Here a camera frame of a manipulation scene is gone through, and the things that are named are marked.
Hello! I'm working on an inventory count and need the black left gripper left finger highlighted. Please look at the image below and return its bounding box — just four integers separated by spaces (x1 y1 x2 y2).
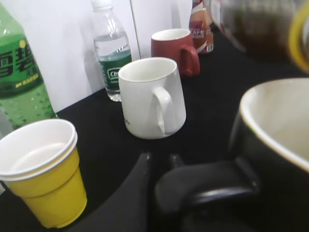
64 152 156 232

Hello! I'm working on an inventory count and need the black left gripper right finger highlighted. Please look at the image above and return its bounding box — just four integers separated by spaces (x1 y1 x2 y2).
169 154 185 170

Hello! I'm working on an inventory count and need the yellow paper cup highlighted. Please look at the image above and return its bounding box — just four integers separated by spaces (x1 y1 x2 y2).
0 119 87 228

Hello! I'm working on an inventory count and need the green sprite bottle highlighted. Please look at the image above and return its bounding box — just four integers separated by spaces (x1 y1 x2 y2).
0 5 57 129

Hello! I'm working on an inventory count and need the white mug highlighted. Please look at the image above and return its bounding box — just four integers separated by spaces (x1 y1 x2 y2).
118 57 186 140

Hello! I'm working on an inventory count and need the black mug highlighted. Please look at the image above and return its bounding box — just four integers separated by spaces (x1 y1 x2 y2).
155 77 309 232

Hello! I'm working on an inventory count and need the red mug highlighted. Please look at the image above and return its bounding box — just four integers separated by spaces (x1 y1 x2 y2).
151 28 200 77

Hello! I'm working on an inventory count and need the clear water bottle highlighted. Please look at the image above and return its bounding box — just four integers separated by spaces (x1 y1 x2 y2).
91 0 132 102

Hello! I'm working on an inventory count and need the brown coffee drink bottle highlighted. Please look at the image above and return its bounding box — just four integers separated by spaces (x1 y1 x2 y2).
189 0 214 54

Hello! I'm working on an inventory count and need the cola bottle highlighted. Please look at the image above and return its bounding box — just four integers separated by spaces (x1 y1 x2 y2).
210 0 309 72

